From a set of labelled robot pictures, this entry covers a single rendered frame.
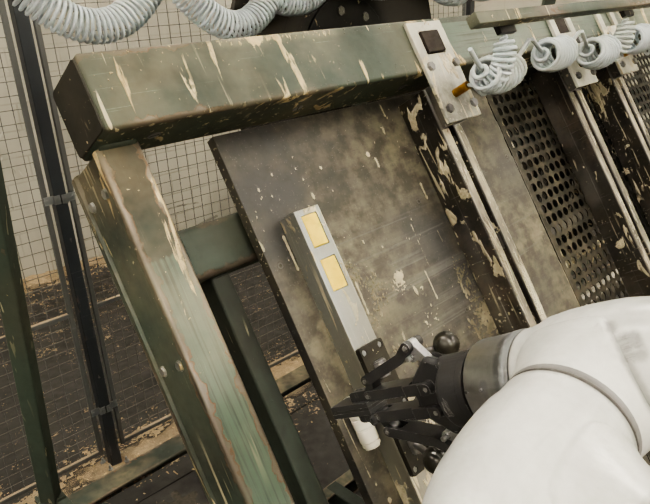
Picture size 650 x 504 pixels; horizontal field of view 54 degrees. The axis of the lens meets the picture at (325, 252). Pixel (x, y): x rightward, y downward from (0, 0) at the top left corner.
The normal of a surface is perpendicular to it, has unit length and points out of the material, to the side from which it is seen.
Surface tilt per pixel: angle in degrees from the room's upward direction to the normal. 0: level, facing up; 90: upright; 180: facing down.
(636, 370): 75
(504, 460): 12
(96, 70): 59
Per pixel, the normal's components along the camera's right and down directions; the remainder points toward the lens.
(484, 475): -0.36, -0.77
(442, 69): 0.58, -0.28
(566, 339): -0.51, -0.83
